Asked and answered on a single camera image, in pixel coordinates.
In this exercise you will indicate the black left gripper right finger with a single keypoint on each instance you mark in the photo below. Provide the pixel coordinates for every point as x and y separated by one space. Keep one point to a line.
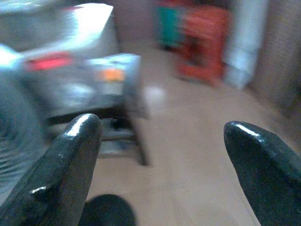
270 169

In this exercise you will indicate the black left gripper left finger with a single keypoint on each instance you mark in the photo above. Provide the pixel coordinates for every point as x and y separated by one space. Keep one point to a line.
68 160

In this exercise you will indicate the black robot left foot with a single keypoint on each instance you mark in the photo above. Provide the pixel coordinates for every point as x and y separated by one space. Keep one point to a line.
108 212

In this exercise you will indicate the grey marble table dark legs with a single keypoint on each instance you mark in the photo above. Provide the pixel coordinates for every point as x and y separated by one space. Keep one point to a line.
139 141

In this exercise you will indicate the red plastic stool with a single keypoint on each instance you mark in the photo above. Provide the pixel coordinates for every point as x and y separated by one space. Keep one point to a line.
204 42

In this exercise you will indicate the teal plastic stool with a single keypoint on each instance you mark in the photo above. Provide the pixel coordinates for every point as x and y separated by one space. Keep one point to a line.
169 26

